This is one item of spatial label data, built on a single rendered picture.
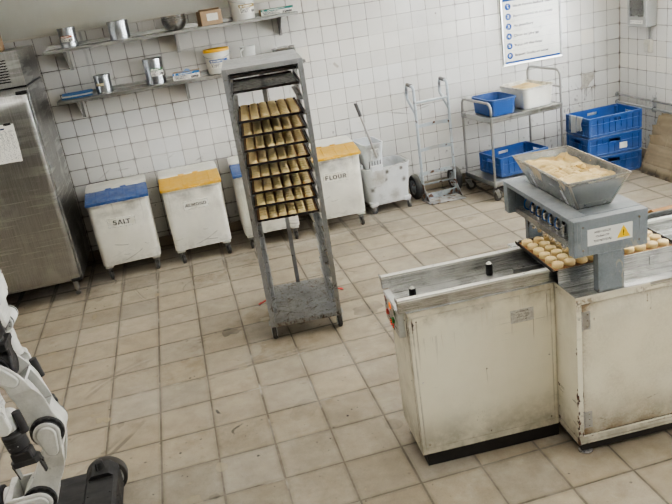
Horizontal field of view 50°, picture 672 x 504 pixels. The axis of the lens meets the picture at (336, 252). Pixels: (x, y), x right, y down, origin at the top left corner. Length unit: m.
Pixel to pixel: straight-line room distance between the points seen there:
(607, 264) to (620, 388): 0.63
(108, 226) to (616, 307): 4.51
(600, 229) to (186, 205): 4.19
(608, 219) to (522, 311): 0.57
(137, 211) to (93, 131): 0.95
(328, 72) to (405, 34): 0.84
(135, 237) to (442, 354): 3.90
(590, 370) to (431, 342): 0.71
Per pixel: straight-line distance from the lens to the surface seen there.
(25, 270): 6.50
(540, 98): 7.26
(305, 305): 5.02
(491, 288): 3.26
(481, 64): 7.67
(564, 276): 3.33
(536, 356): 3.50
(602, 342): 3.39
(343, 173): 6.65
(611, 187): 3.24
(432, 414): 3.45
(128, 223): 6.56
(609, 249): 3.20
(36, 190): 6.28
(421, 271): 3.44
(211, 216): 6.57
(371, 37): 7.24
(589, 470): 3.61
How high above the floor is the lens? 2.25
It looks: 21 degrees down
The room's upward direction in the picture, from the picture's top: 9 degrees counter-clockwise
